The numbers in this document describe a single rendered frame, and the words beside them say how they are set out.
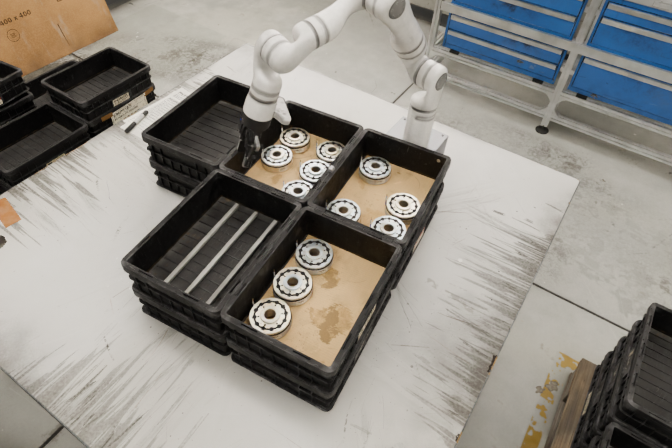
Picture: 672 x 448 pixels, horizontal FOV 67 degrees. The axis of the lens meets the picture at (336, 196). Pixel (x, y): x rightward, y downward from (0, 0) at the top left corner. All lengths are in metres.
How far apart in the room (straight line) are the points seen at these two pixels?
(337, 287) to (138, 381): 0.55
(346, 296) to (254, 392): 0.33
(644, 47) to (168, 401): 2.72
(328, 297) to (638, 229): 2.08
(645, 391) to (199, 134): 1.64
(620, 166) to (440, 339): 2.19
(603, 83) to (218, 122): 2.19
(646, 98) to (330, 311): 2.37
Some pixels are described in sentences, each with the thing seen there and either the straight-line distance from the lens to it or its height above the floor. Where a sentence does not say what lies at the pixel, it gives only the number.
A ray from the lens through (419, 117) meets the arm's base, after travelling 1.72.
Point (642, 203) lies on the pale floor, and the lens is 3.26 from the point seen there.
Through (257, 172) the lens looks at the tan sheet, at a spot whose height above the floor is 0.83.
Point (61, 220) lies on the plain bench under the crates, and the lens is 1.86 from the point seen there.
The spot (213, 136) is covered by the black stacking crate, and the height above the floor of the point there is 0.83.
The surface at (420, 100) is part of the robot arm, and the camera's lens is 1.69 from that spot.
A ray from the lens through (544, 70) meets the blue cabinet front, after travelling 3.29.
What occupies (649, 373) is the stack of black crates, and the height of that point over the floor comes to 0.49.
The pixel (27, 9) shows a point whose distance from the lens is 4.06.
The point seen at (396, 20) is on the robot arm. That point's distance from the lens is 1.34.
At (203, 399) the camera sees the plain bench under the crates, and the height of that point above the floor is 0.70.
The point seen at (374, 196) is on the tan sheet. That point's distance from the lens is 1.59.
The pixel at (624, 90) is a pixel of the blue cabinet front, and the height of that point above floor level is 0.43.
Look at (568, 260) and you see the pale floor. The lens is 2.76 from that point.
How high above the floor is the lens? 1.97
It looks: 46 degrees down
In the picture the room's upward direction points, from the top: 3 degrees clockwise
